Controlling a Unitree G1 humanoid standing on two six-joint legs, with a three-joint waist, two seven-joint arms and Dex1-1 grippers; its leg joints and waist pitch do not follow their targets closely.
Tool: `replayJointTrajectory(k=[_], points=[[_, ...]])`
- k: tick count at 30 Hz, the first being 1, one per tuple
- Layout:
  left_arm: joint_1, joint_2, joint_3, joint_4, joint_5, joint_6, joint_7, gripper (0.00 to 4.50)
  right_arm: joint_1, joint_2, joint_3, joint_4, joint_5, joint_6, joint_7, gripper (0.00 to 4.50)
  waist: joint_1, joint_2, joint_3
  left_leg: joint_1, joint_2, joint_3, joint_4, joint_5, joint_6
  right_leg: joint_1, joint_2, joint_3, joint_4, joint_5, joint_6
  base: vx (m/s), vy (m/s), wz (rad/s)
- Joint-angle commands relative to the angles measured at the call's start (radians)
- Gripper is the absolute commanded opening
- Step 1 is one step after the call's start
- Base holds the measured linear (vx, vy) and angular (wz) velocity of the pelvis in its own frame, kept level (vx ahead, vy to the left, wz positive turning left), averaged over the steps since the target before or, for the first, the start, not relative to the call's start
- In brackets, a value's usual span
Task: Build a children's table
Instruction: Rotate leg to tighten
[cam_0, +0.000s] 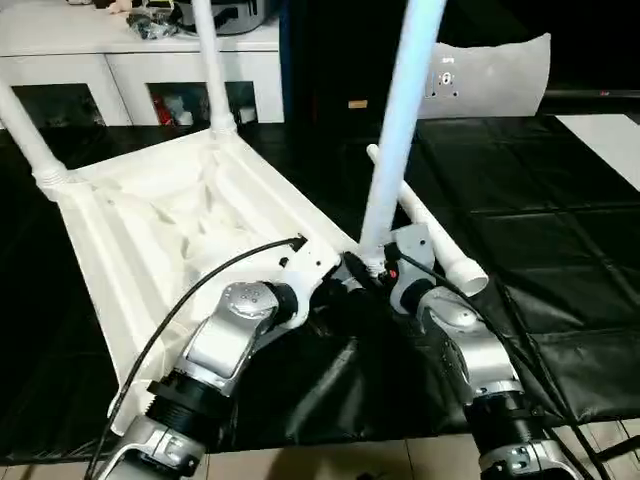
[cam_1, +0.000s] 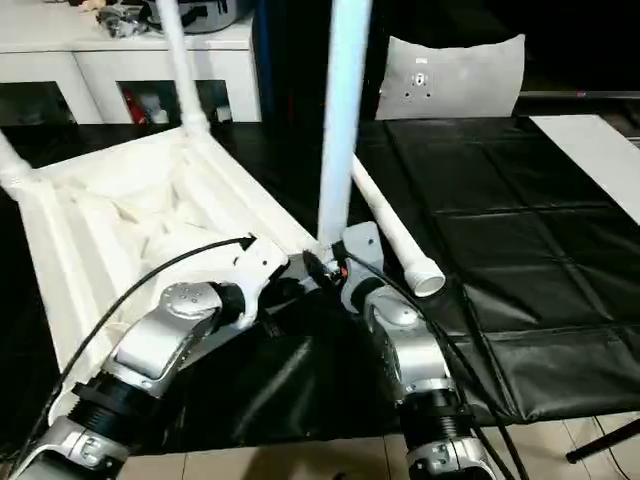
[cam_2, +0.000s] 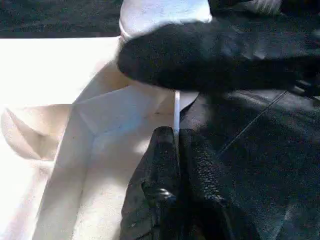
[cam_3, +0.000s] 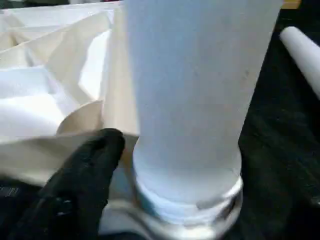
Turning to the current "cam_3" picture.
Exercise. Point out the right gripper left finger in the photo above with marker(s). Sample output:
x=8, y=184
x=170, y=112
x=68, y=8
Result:
x=80, y=187

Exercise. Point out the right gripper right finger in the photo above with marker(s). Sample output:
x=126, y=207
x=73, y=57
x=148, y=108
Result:
x=275, y=200

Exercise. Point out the white plastic table top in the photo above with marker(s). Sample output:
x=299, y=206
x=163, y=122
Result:
x=62, y=62

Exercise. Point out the white plastic table leg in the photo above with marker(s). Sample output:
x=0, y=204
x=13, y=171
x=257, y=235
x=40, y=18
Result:
x=187, y=87
x=302, y=52

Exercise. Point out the small yellow label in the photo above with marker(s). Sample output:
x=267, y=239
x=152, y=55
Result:
x=291, y=4

